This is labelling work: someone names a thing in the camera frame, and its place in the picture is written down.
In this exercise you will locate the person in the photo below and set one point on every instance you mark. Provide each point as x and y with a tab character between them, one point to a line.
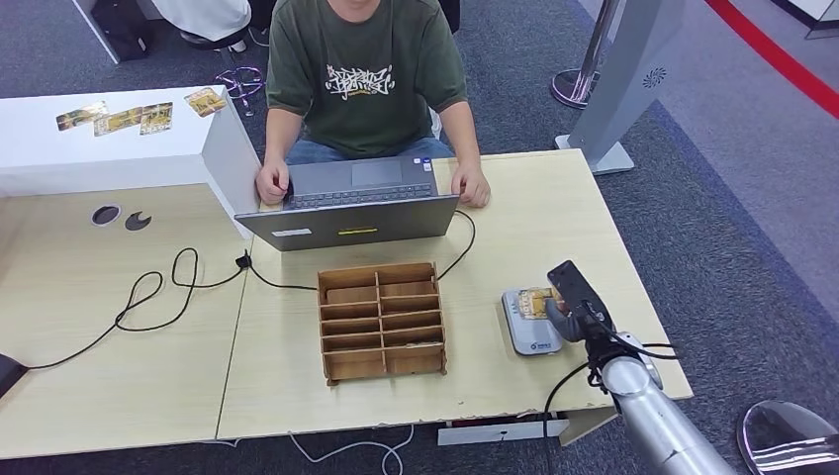
367	98
203	13
449	14

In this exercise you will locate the grey laptop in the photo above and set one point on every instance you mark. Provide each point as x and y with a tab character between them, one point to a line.
347	227

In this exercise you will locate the person's right hand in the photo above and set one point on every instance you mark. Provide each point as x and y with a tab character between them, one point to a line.
271	181

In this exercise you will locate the black device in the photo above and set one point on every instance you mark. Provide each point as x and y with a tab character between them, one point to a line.
8	376

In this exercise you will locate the grey kiosk stand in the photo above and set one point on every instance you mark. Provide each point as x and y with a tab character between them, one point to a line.
628	78

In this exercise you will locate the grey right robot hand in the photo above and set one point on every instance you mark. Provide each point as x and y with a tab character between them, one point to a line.
564	324

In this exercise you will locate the person's left forearm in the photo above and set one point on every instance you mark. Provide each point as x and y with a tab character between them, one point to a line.
462	134

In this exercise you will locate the gold patterned hotel card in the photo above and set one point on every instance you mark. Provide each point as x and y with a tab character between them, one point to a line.
206	101
157	118
80	116
118	121

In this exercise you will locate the person's right forearm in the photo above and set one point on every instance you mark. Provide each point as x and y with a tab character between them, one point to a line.
282	136

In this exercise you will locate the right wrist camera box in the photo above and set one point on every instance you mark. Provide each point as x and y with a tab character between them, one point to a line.
577	288

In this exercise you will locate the dark grommet cover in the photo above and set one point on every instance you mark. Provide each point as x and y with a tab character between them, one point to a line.
138	221

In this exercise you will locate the gold patterned ID card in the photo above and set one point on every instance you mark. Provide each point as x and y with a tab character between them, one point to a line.
534	303

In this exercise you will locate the wooden card organizer box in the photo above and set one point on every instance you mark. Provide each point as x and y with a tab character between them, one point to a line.
380	324

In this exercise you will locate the chair star base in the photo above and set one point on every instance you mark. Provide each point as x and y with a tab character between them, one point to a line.
241	83

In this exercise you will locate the grey card reader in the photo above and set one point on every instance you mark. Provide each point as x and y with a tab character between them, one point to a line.
531	337

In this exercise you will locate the shiny chrome round base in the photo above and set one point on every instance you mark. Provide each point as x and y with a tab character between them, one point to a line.
780	433

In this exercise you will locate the person's left hand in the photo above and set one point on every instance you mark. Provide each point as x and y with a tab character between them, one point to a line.
472	187

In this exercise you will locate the chrome stanchion post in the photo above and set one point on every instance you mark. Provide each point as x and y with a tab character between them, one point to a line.
575	86

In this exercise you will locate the white counter block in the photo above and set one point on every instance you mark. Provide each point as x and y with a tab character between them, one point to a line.
131	159

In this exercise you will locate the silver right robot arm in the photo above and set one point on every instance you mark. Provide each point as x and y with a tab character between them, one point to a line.
655	419

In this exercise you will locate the display cabinet base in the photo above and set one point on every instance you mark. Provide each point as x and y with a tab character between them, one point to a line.
819	8

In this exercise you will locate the black case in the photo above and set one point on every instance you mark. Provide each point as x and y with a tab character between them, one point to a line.
121	25

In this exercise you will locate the black round stool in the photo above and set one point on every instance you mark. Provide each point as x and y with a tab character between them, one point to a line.
213	40

